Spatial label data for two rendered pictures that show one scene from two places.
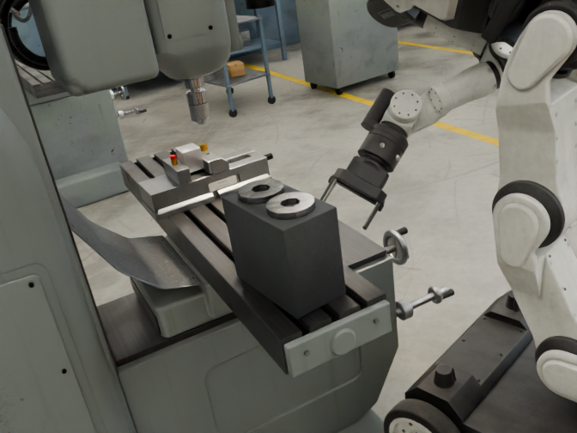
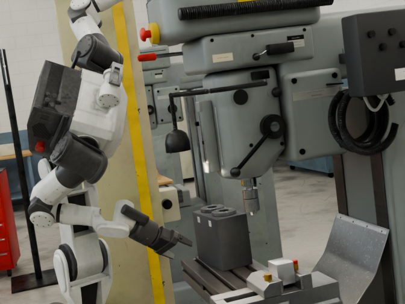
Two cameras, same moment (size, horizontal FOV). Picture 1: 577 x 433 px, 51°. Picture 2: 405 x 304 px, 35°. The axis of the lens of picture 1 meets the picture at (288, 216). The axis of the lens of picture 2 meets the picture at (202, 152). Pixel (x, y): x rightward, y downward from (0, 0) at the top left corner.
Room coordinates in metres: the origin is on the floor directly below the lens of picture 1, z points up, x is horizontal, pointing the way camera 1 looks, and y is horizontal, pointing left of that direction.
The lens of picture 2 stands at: (3.33, 0.31, 1.61)
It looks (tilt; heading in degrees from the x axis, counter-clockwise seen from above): 6 degrees down; 188
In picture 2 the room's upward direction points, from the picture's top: 8 degrees counter-clockwise
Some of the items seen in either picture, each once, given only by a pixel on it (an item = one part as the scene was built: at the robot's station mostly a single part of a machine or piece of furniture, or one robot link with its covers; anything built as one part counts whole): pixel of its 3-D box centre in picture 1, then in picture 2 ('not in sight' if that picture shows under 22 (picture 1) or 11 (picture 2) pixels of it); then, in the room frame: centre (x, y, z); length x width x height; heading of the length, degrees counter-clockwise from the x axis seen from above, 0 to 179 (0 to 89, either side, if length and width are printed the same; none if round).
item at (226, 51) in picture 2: not in sight; (246, 50); (1.40, 0.21, 1.68); 0.34 x 0.24 x 0.10; 114
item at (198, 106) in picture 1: (198, 106); (251, 201); (1.42, 0.17, 1.23); 0.05 x 0.05 x 0.06
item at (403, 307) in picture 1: (424, 299); not in sight; (1.51, -0.37, 0.52); 0.22 x 0.06 x 0.06; 114
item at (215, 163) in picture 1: (209, 160); (264, 283); (1.60, 0.19, 1.03); 0.12 x 0.06 x 0.04; 26
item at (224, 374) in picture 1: (259, 362); not in sight; (1.43, 0.15, 0.44); 0.80 x 0.30 x 0.60; 114
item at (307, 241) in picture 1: (282, 240); (221, 235); (1.04, 0.02, 1.04); 0.22 x 0.12 x 0.20; 31
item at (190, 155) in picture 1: (190, 157); (281, 271); (1.58, 0.24, 1.05); 0.06 x 0.05 x 0.06; 26
